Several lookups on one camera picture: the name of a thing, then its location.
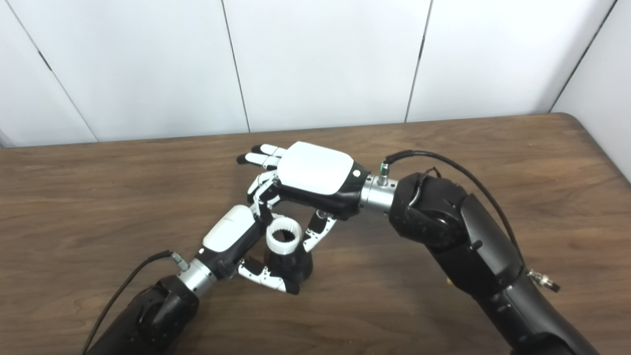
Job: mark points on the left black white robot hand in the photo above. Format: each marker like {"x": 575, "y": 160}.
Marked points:
{"x": 227, "y": 229}

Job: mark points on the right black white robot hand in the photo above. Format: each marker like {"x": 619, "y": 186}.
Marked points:
{"x": 315, "y": 170}

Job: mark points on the round black plastic part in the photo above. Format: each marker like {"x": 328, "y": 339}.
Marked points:
{"x": 296, "y": 268}

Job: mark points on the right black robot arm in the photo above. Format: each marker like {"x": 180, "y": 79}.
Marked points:
{"x": 443, "y": 222}

